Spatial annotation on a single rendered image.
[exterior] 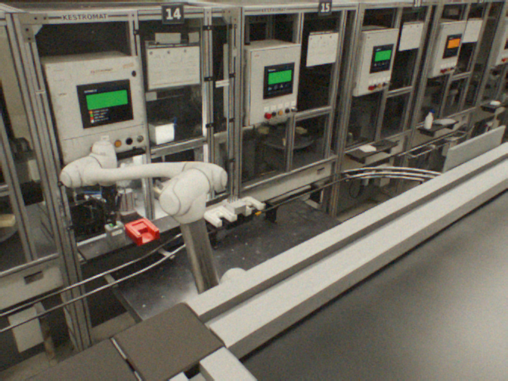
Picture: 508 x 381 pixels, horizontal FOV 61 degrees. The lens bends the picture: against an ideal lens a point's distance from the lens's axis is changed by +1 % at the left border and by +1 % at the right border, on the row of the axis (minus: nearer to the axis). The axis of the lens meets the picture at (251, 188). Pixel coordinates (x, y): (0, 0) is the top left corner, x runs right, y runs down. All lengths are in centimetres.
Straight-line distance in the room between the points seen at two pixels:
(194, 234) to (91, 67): 91
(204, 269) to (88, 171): 66
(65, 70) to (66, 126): 25
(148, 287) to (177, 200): 92
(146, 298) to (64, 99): 105
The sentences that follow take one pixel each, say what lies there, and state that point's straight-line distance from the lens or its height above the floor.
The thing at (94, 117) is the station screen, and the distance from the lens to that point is 213.
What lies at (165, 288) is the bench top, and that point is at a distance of 238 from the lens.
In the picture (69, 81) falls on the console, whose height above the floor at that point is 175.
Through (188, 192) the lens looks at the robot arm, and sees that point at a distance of 159.
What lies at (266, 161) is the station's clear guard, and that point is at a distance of 293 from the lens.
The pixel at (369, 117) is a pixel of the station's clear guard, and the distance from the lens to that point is 371.
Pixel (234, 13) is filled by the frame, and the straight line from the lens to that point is 248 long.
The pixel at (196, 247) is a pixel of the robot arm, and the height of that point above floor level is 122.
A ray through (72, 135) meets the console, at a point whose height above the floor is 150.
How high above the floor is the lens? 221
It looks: 27 degrees down
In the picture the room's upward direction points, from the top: 2 degrees clockwise
